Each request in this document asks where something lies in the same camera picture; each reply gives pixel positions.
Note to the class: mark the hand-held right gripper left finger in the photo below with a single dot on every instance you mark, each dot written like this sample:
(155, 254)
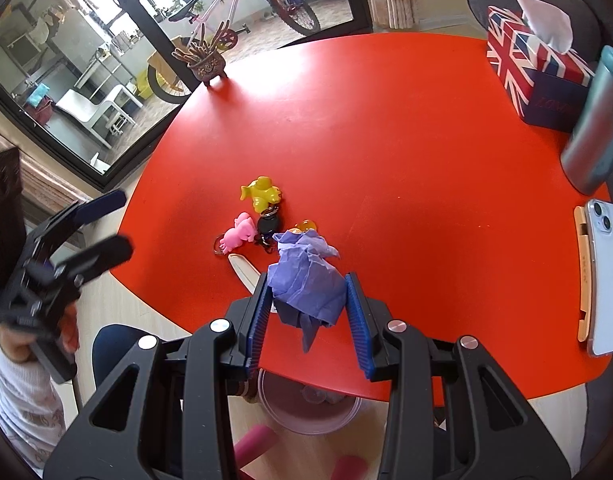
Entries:
(260, 310)

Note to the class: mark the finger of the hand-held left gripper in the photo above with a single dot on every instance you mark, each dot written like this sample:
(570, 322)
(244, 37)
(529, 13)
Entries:
(106, 255)
(104, 205)

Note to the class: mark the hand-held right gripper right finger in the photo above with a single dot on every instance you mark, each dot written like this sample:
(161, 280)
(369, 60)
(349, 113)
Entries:
(357, 320)

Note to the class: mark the white plastic strip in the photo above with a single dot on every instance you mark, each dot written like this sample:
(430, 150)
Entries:
(246, 272)

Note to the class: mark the purple paper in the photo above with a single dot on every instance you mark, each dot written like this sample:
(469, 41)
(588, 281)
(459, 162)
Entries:
(306, 285)

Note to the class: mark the black key fob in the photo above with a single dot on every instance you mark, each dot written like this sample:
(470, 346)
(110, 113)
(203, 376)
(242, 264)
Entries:
(269, 227)

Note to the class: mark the purple translucent bin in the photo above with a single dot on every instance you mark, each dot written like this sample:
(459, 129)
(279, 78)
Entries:
(306, 410)

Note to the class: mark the person's left forearm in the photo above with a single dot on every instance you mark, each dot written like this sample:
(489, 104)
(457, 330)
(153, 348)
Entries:
(21, 410)

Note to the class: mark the person's left hand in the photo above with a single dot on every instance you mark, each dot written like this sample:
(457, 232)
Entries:
(14, 350)

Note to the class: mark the person's left leg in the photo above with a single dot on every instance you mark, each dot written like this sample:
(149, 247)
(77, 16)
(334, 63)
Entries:
(121, 340)

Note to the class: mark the white chair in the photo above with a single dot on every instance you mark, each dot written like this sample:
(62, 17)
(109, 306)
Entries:
(96, 110)

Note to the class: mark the red bucket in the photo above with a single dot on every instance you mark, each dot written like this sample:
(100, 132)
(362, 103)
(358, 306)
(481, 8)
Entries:
(41, 107)

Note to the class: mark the yellow crate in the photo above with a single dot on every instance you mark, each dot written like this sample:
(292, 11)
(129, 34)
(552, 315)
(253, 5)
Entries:
(145, 85)

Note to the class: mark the pink cylinder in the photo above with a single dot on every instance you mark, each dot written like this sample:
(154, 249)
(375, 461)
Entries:
(254, 445)

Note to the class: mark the brown pot with sticks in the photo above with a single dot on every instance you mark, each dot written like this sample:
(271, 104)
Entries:
(206, 65)

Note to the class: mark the wooden phone stand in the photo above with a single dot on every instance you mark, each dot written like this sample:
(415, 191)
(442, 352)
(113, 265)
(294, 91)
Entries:
(583, 280)

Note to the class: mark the white bicycle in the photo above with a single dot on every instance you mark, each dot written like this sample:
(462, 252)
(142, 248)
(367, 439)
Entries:
(221, 2)

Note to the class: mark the white smartphone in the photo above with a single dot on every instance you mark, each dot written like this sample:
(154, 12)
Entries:
(608, 280)

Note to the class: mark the flag print tissue box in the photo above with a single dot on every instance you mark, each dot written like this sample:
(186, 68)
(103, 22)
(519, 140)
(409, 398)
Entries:
(526, 70)

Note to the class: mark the silver tumbler teal lid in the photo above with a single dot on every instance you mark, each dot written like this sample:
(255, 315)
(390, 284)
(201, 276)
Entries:
(596, 135)

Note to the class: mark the white tissue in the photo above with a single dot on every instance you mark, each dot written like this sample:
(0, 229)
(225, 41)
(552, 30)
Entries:
(546, 20)

